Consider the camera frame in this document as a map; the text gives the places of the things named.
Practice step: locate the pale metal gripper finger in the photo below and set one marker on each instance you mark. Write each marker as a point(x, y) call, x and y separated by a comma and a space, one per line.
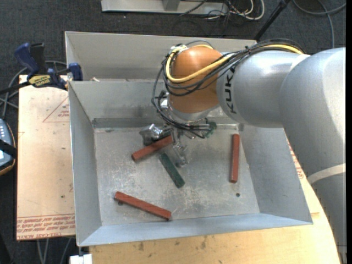
point(148, 135)
point(181, 154)

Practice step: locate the red-brown flat block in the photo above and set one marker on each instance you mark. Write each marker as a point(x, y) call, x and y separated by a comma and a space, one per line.
point(235, 158)
point(143, 205)
point(149, 149)

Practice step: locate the dark green flat block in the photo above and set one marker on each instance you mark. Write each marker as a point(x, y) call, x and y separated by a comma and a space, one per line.
point(171, 170)

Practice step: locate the grey metal bin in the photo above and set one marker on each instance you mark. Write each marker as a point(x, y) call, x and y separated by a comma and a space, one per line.
point(209, 197)

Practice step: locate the brown cardboard board red print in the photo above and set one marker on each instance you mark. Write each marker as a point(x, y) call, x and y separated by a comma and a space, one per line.
point(44, 161)

